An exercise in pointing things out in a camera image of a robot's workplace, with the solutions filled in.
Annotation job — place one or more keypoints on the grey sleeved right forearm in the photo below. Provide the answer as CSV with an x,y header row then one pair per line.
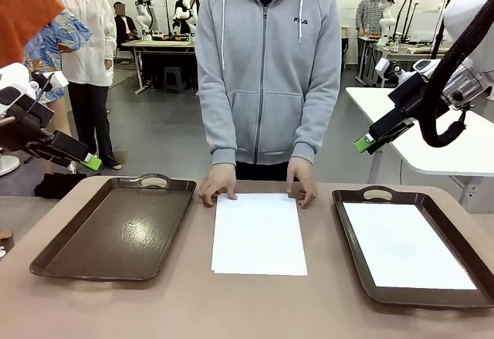
x,y
222,130

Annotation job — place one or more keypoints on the person in grey hoodie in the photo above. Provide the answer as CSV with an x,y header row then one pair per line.
x,y
266,65

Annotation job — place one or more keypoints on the black tripod pole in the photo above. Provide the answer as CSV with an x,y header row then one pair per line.
x,y
440,34

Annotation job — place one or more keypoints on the background work table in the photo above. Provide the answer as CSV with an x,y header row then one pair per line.
x,y
166,44

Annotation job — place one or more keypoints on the person in plaid shirt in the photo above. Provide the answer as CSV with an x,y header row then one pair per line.
x,y
368,14

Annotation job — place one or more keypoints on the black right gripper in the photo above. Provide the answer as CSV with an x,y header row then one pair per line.
x,y
411,93

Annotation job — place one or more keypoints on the person in white jacket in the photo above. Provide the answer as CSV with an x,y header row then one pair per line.
x,y
88,45

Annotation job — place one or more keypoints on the grey sleeved left forearm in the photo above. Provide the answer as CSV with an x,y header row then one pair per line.
x,y
312,126

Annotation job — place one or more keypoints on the person's right hand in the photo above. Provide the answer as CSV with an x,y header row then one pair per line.
x,y
220,180

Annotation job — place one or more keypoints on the brown plastic serving tray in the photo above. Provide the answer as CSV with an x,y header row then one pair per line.
x,y
355,238
116,246

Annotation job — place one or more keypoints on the white rounded table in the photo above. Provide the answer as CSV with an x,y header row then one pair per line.
x,y
444,157

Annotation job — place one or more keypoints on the steel top background table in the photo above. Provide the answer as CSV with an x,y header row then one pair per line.
x,y
409,51

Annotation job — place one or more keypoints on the grey plastic stool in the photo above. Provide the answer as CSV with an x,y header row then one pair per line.
x,y
173,78

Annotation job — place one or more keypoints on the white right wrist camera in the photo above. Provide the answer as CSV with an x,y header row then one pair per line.
x,y
383,66

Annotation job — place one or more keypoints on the person's left hand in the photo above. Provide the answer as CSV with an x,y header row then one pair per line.
x,y
303,178

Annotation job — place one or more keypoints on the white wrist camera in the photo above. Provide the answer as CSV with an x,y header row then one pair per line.
x,y
383,66
58,79

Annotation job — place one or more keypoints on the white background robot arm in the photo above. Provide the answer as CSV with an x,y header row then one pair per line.
x,y
388,18
143,11
184,11

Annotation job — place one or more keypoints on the white chair base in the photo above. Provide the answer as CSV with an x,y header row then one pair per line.
x,y
7,165

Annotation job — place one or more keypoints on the seated person in dark clothes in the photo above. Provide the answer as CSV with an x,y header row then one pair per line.
x,y
124,26

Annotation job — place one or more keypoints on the black bag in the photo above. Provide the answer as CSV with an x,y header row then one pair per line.
x,y
58,186

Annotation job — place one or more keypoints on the black tripod stand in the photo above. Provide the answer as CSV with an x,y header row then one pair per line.
x,y
405,7

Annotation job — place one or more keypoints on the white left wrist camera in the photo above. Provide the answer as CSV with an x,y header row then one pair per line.
x,y
58,79

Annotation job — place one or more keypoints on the person in orange floral clothes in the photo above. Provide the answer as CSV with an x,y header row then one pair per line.
x,y
38,38

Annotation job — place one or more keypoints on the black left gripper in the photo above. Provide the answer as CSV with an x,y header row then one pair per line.
x,y
23,123

